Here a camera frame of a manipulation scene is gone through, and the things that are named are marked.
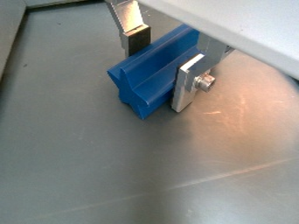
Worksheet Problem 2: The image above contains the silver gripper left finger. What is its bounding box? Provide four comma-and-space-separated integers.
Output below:
105, 0, 151, 57

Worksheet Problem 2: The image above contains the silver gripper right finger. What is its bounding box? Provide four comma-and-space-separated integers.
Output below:
172, 34, 233, 112

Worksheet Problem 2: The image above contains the blue star prism peg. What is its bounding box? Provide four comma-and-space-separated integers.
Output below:
107, 24, 200, 119

